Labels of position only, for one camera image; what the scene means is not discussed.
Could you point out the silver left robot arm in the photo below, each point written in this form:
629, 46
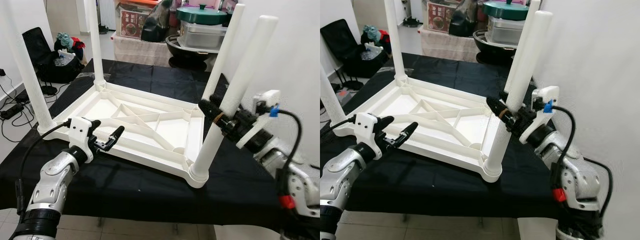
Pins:
337, 175
52, 180

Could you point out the yellow rubber band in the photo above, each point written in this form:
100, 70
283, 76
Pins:
503, 114
218, 118

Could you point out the white plastic table top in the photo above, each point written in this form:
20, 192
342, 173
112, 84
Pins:
470, 127
175, 130

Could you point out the black wok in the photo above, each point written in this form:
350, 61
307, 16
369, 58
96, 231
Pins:
187, 56
492, 52

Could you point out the black wifi router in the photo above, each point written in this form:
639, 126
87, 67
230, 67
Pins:
48, 90
353, 85

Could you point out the grey power strip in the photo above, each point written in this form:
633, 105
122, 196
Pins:
343, 96

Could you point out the black tablecloth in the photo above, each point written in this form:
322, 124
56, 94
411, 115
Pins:
140, 75
450, 67

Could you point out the clear plastic storage box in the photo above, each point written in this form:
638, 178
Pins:
504, 31
200, 36

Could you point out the beige cloth covered bench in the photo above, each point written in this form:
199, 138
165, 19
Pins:
140, 52
447, 47

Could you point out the white plastic bag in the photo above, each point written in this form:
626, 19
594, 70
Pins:
65, 57
374, 50

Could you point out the black power adapter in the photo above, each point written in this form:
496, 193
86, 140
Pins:
23, 96

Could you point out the red stuffed toy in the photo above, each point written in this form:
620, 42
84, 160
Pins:
78, 43
385, 36

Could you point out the black power strip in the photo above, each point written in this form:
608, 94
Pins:
12, 111

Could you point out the green pot with lid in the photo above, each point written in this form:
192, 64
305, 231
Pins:
200, 14
505, 10

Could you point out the black bag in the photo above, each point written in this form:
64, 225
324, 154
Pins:
157, 22
464, 19

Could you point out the green stuffed toy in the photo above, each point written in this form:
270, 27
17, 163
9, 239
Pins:
371, 33
64, 40

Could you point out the dark green slippers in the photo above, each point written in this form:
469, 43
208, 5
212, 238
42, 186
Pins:
411, 22
103, 29

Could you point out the red printed carton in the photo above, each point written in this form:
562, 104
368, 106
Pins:
441, 17
135, 24

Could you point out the black folding chair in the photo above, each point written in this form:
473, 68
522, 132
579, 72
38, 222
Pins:
35, 45
335, 37

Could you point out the orange lidded storage box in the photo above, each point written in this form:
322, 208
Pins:
440, 2
135, 5

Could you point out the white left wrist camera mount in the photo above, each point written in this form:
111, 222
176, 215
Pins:
367, 125
80, 130

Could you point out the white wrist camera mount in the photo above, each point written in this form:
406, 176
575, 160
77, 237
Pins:
547, 92
80, 130
267, 97
367, 125

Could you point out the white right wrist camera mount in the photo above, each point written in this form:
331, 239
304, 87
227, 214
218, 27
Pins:
547, 92
267, 97

